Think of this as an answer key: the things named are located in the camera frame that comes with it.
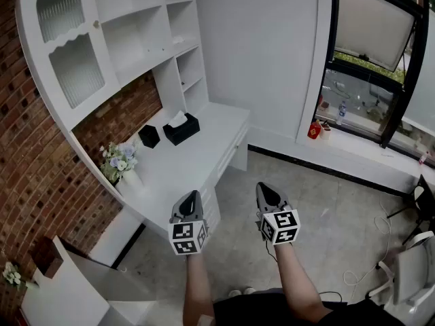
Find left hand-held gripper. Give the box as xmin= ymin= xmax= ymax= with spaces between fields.
xmin=168 ymin=190 xmax=210 ymax=257

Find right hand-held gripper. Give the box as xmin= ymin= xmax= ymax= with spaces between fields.
xmin=255 ymin=181 xmax=302 ymax=247

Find black tissue box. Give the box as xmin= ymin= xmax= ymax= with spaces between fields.
xmin=162 ymin=112 xmax=201 ymax=147

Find white tissue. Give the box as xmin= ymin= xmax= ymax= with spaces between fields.
xmin=167 ymin=110 xmax=188 ymax=128

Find person's right forearm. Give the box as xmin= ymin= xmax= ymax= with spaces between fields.
xmin=271 ymin=242 xmax=334 ymax=326

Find person's left forearm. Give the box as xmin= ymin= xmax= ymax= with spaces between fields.
xmin=182 ymin=253 xmax=215 ymax=326

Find white desk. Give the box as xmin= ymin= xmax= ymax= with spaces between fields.
xmin=114 ymin=101 xmax=251 ymax=241

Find white vase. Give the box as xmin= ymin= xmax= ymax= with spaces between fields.
xmin=115 ymin=170 xmax=144 ymax=197

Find red bottle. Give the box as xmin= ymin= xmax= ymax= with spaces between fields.
xmin=307 ymin=120 xmax=322 ymax=140

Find black square container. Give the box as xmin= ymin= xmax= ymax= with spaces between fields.
xmin=137 ymin=124 xmax=161 ymax=149

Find pale flower bouquet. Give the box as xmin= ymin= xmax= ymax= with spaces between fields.
xmin=99 ymin=140 xmax=141 ymax=183

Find person's black shirt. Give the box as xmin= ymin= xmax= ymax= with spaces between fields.
xmin=212 ymin=287 xmax=346 ymax=326

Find clear water bottle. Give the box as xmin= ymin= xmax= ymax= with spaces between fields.
xmin=336 ymin=100 xmax=348 ymax=126

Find low white cabinet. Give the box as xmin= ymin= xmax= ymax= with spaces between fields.
xmin=19 ymin=235 xmax=152 ymax=326

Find brown wooden box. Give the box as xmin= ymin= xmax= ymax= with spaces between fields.
xmin=31 ymin=236 xmax=65 ymax=280

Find black chair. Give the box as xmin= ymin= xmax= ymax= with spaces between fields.
xmin=386 ymin=174 xmax=435 ymax=245

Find white chair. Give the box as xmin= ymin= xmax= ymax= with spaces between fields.
xmin=365 ymin=230 xmax=435 ymax=321

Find white shelf cabinet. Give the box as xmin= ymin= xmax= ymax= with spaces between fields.
xmin=15 ymin=0 xmax=210 ymax=132

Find small white flowers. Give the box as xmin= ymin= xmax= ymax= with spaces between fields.
xmin=1 ymin=261 xmax=39 ymax=292

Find open window sash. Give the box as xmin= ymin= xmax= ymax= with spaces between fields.
xmin=334 ymin=0 xmax=418 ymax=73

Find white glass cabinet door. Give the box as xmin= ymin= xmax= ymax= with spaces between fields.
xmin=16 ymin=0 xmax=122 ymax=131

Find black cable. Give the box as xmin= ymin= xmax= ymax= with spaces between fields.
xmin=264 ymin=238 xmax=344 ymax=305

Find white cable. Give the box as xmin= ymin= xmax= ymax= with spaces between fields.
xmin=342 ymin=195 xmax=392 ymax=299

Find black window frame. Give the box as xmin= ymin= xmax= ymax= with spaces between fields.
xmin=314 ymin=0 xmax=433 ymax=149

